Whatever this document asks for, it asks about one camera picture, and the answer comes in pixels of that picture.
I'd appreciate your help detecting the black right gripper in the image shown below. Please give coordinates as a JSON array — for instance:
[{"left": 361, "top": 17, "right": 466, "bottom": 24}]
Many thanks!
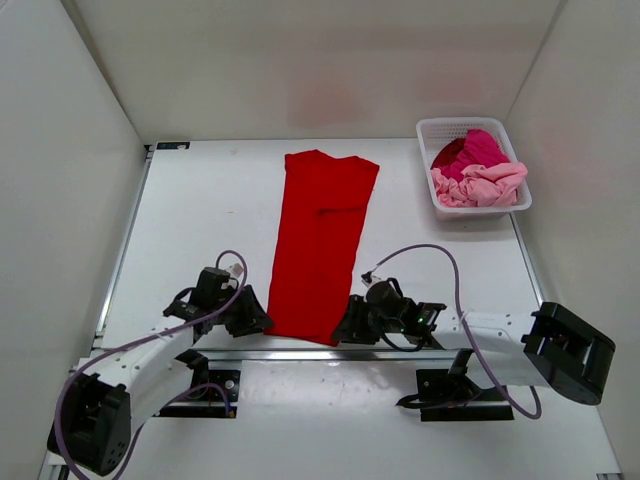
[{"left": 331, "top": 297, "right": 403, "bottom": 347}]

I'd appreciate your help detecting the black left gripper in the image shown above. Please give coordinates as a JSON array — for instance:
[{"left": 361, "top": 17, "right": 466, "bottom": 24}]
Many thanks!
[{"left": 214, "top": 284, "right": 275, "bottom": 339}]

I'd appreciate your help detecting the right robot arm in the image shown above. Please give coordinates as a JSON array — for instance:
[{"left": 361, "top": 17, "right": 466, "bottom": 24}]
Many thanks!
[{"left": 331, "top": 278, "right": 616, "bottom": 406}]

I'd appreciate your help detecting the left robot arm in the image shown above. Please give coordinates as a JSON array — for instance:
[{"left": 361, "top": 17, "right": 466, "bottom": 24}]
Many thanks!
[{"left": 47, "top": 285, "right": 273, "bottom": 477}]

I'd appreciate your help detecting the white plastic laundry basket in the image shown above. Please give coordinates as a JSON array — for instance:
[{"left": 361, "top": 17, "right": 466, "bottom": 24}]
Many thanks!
[{"left": 416, "top": 117, "right": 532, "bottom": 220}]

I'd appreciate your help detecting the dark red t shirt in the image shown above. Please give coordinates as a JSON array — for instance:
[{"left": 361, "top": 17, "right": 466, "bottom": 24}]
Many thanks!
[{"left": 431, "top": 138, "right": 465, "bottom": 171}]

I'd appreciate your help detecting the light pink t shirt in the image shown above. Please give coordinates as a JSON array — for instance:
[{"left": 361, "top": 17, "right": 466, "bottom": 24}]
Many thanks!
[{"left": 431, "top": 162, "right": 528, "bottom": 208}]

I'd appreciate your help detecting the magenta t shirt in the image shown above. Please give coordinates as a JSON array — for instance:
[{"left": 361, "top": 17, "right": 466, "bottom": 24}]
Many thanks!
[{"left": 448, "top": 129, "right": 510, "bottom": 182}]

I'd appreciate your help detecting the dark label sticker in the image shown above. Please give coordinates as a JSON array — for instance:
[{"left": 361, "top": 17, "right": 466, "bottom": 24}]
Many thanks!
[{"left": 155, "top": 141, "right": 190, "bottom": 150}]

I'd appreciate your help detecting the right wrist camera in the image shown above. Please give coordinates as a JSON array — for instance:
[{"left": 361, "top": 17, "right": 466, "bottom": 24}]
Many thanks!
[{"left": 361, "top": 264, "right": 395, "bottom": 289}]

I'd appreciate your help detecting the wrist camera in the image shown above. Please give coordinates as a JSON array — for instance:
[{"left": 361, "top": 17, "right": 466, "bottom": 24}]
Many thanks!
[
  {"left": 361, "top": 264, "right": 395, "bottom": 289},
  {"left": 189, "top": 263, "right": 244, "bottom": 310}
]

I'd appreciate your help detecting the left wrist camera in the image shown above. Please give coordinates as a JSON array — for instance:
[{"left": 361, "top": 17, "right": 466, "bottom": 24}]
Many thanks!
[{"left": 189, "top": 263, "right": 244, "bottom": 310}]

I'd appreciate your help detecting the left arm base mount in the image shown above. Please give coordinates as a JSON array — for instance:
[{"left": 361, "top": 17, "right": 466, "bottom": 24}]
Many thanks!
[{"left": 158, "top": 350, "right": 241, "bottom": 419}]

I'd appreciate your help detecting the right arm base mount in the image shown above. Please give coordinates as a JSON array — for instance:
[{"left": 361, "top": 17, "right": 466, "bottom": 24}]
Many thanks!
[{"left": 396, "top": 349, "right": 514, "bottom": 422}]

